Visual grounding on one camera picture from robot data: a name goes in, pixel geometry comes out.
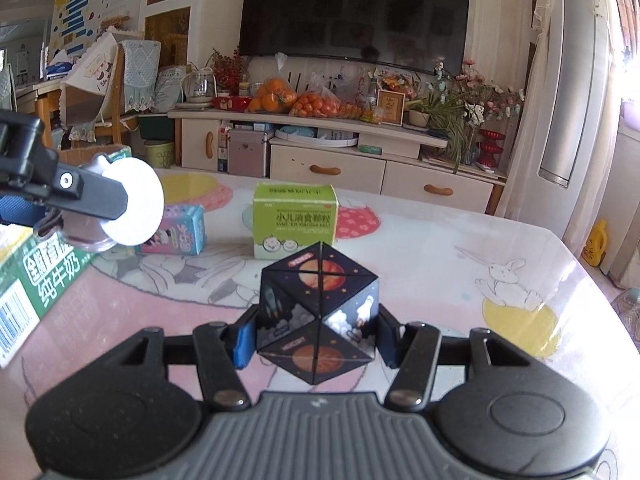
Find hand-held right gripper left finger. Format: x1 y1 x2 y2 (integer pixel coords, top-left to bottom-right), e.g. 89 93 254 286
107 305 261 410

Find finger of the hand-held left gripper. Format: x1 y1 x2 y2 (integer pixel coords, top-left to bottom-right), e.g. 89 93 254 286
0 194 68 240
30 160 128 221

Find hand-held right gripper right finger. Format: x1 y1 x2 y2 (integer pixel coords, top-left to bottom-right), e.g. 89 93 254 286
376 305 531 410

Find clear jar white lid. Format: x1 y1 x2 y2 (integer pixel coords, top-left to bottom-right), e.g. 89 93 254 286
60 155 165 253

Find cardboard box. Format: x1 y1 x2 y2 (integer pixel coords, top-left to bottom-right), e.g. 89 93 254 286
0 224 97 368

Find black space print cube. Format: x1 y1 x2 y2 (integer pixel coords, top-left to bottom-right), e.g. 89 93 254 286
256 241 381 386

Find green topped box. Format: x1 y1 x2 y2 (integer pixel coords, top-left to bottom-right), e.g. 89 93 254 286
59 144 132 168

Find wooden desk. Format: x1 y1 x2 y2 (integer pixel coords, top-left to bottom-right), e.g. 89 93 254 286
15 80 66 151

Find wooden chair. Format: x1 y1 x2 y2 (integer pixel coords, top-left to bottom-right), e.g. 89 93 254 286
90 40 151 146

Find green trash can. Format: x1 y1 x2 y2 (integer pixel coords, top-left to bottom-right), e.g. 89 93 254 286
144 140 176 170

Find blue and pink carton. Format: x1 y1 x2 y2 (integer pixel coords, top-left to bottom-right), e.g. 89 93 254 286
135 204 207 256

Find beige tote bag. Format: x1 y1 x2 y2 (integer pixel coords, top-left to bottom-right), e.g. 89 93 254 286
60 30 126 126

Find green medicine box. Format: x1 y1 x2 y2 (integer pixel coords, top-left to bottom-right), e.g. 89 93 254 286
251 182 340 260

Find lace chair cover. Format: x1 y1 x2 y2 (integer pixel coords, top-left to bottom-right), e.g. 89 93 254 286
120 40 162 113

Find silver case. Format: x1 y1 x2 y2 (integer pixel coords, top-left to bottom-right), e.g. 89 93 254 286
227 130 273 178

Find red box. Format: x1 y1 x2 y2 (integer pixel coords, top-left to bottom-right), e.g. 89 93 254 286
212 95 251 113

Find red berry branches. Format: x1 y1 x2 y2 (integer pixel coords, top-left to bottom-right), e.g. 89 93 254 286
207 49 248 95

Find cream television cabinet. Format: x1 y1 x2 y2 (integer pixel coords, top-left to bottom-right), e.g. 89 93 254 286
167 107 508 216

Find bag of oranges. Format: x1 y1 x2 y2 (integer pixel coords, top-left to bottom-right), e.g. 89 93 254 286
246 52 298 113

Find white round tray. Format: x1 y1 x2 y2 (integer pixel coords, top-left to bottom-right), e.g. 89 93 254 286
275 125 360 150

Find red stand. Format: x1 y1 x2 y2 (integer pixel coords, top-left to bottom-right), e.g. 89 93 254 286
475 129 503 170

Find yellow detergent bottle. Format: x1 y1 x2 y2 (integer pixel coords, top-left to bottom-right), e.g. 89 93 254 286
581 220 608 267

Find green potted plant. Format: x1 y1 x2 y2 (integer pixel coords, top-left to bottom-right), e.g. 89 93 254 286
407 90 481 173

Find bag of tangerines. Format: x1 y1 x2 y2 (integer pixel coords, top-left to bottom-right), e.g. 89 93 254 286
290 72 343 118

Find pink artificial flowers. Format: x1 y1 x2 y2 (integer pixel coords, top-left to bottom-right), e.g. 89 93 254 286
432 57 526 126

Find lace covered standing air conditioner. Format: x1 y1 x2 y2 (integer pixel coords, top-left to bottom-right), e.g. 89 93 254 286
495 0 626 246

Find black flat television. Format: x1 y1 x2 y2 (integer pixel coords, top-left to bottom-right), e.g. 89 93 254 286
239 0 472 77

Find wall poster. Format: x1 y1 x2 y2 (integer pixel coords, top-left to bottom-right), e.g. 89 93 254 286
50 0 151 61

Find wooden picture frame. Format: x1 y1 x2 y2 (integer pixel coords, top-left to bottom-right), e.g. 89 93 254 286
376 89 406 126

